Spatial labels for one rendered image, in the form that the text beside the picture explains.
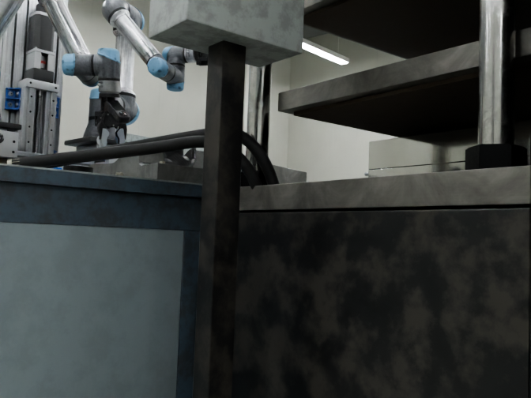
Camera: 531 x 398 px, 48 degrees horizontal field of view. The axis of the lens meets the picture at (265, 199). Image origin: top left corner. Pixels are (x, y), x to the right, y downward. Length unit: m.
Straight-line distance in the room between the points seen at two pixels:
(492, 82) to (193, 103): 8.52
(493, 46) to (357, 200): 0.37
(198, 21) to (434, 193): 0.55
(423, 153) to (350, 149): 8.53
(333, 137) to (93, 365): 9.13
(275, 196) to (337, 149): 8.99
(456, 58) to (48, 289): 1.02
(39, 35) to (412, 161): 1.60
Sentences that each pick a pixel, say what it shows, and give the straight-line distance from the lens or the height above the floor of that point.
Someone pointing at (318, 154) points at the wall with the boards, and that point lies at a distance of 10.59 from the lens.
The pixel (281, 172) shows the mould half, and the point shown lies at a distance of 2.09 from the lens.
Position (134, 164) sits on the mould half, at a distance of 1.86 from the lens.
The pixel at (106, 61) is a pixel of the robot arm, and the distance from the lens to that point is 2.18.
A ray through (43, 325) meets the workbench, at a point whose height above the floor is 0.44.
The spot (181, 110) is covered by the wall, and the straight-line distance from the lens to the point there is 9.32.
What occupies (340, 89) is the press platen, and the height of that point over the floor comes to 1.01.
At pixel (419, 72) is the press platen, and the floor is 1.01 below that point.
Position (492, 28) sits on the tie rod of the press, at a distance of 1.14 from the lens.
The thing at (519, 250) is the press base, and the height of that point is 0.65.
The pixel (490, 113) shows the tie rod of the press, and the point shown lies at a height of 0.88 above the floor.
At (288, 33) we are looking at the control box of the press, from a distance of 1.36.
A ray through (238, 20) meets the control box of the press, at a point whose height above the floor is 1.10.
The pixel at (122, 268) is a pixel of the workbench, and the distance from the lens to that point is 1.56.
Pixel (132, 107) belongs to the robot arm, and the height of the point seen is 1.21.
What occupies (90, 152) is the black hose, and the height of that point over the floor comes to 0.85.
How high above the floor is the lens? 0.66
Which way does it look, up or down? 4 degrees up
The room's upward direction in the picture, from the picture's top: 2 degrees clockwise
